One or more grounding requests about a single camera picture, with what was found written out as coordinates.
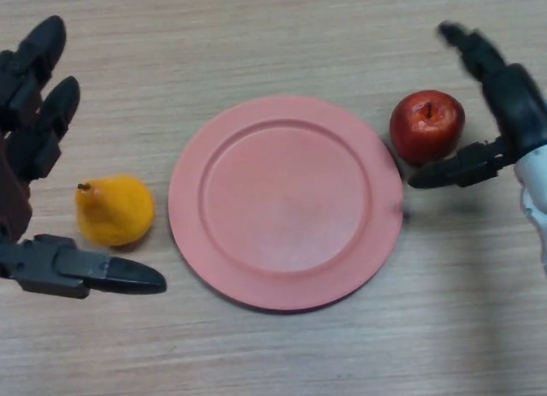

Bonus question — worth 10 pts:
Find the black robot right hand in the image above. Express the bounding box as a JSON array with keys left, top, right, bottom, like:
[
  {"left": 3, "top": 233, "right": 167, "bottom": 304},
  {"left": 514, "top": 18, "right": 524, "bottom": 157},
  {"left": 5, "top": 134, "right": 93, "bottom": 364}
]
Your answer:
[{"left": 408, "top": 21, "right": 547, "bottom": 190}]

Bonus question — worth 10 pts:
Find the yellow pear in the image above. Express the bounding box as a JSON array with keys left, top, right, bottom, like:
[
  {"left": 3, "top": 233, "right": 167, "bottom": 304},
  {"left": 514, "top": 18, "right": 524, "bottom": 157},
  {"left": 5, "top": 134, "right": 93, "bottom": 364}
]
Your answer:
[{"left": 74, "top": 174, "right": 156, "bottom": 248}]

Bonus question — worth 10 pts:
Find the pink round plate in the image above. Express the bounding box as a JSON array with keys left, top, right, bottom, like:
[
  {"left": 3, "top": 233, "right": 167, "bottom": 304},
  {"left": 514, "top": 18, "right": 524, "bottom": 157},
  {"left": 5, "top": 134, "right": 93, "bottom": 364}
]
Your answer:
[{"left": 167, "top": 95, "right": 405, "bottom": 315}]

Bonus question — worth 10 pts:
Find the red apple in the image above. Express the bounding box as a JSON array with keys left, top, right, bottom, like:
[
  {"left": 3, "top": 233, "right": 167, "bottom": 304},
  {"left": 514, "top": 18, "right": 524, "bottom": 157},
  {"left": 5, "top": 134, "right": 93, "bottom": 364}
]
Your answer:
[{"left": 389, "top": 89, "right": 466, "bottom": 165}]

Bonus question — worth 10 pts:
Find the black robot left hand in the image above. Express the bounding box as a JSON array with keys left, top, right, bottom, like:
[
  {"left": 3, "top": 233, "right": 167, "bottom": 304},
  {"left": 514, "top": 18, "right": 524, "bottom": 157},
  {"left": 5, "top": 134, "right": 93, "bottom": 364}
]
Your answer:
[{"left": 0, "top": 15, "right": 168, "bottom": 300}]

